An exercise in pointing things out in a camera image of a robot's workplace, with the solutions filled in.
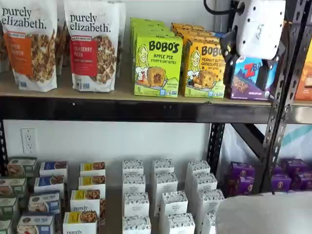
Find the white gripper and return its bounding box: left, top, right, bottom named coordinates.
left=220, top=0, right=287, bottom=93

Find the green Bobo's apple pie box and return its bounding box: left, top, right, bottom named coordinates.
left=130, top=17, right=165, bottom=25
left=131, top=22, right=171, bottom=31
left=133, top=33, right=183, bottom=98
left=132, top=28, right=177, bottom=82

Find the brown yellow snack box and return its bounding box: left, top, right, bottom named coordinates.
left=282, top=20, right=294, bottom=60

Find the large orange snack box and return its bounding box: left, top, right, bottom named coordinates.
left=294, top=56, right=312, bottom=101

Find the particle board shelf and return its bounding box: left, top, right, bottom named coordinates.
left=0, top=62, right=273, bottom=106
left=292, top=98, right=312, bottom=107

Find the black metal shelf rack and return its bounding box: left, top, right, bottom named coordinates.
left=0, top=0, right=273, bottom=177

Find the yellow label granola box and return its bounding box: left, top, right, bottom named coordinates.
left=78, top=175, right=106, bottom=192
left=70, top=189, right=106, bottom=225
left=79, top=161, right=106, bottom=177
left=62, top=211, right=99, bottom=234

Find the blue label oatmeal box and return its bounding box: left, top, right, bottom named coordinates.
left=16, top=212, right=56, bottom=234
left=28, top=191, right=61, bottom=215
left=33, top=175, right=65, bottom=195
left=39, top=160, right=68, bottom=181

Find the green label oatmeal box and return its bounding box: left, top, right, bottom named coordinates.
left=0, top=218, right=13, bottom=234
left=7, top=156, right=38, bottom=178
left=0, top=177, right=28, bottom=198
left=0, top=196, right=20, bottom=220

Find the white teal plastic sheet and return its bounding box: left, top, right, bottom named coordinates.
left=220, top=123, right=312, bottom=195

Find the white patterned carton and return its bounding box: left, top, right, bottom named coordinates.
left=201, top=211, right=221, bottom=234
left=154, top=172, right=179, bottom=217
left=196, top=189, right=225, bottom=230
left=152, top=158, right=176, bottom=175
left=122, top=173, right=146, bottom=193
left=124, top=192, right=150, bottom=217
left=167, top=213, right=196, bottom=234
left=122, top=159, right=145, bottom=175
left=159, top=190, right=189, bottom=231
left=186, top=160, right=211, bottom=193
left=191, top=172, right=218, bottom=210
left=122, top=215, right=152, bottom=234

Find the cranberry pecan granola bag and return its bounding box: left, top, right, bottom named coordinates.
left=113, top=1, right=127, bottom=78
left=63, top=0, right=122, bottom=93

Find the white patterned cartons group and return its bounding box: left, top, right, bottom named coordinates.
left=24, top=158, right=220, bottom=234

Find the pumpkin cinnamon granola bag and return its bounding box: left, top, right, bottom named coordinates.
left=0, top=0, right=59, bottom=93
left=55, top=18, right=68, bottom=68

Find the white granola bag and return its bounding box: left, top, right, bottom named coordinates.
left=0, top=23, right=11, bottom=73

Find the black cable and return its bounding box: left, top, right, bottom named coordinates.
left=203, top=0, right=246, bottom=15

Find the white wall outlet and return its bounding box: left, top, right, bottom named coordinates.
left=20, top=128, right=38, bottom=158

